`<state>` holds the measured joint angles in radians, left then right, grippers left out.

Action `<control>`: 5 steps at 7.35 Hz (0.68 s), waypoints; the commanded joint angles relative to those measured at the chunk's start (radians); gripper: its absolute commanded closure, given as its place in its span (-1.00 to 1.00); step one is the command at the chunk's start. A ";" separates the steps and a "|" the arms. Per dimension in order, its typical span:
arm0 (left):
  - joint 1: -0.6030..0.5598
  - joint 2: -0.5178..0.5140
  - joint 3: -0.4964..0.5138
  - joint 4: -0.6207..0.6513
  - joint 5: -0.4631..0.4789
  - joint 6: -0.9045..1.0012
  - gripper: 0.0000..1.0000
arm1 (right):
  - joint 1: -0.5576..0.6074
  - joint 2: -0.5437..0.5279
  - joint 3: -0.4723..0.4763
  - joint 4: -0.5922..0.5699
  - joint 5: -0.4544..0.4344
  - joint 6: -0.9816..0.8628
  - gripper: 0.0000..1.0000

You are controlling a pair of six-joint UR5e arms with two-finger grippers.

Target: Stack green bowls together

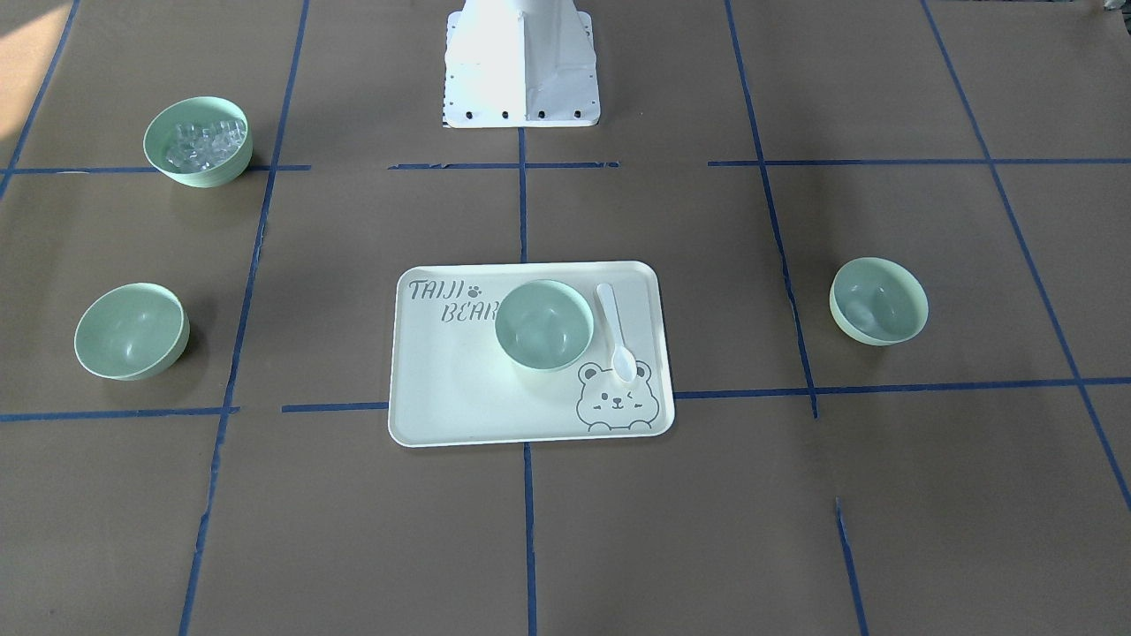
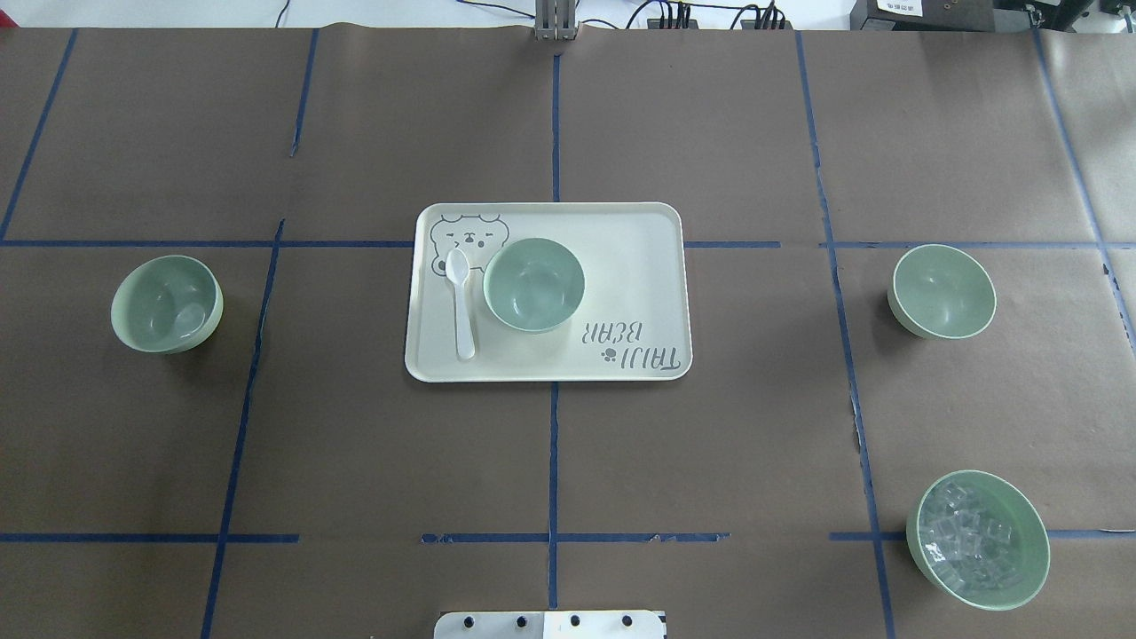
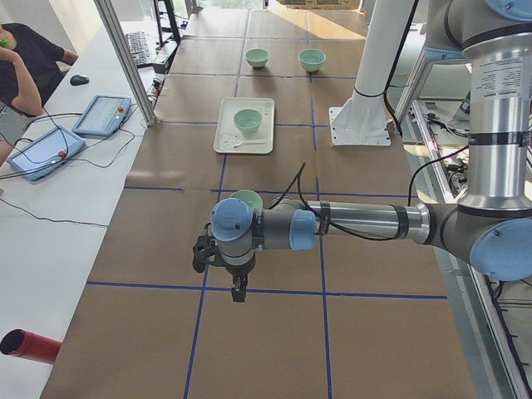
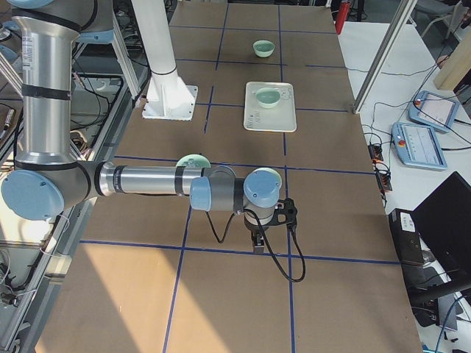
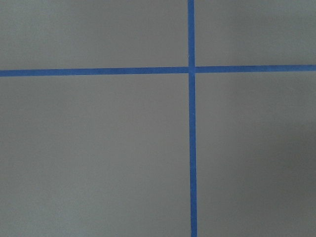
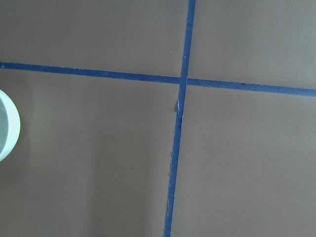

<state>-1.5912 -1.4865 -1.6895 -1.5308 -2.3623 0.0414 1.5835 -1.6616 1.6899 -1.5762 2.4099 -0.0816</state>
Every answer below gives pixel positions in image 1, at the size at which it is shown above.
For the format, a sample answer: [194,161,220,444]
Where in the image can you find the clear ice cubes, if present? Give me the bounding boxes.
[165,119,247,173]

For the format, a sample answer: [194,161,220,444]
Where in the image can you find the green bowl with ice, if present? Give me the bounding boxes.
[144,96,254,188]

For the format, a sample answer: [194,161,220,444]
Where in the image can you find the white plastic spoon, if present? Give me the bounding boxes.
[596,283,637,385]

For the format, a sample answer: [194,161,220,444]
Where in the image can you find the cream bear tray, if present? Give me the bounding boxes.
[388,261,675,447]

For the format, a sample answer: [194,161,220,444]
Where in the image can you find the green bowl on tray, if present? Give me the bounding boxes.
[494,280,596,372]

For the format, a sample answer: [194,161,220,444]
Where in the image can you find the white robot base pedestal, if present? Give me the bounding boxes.
[442,1,602,129]

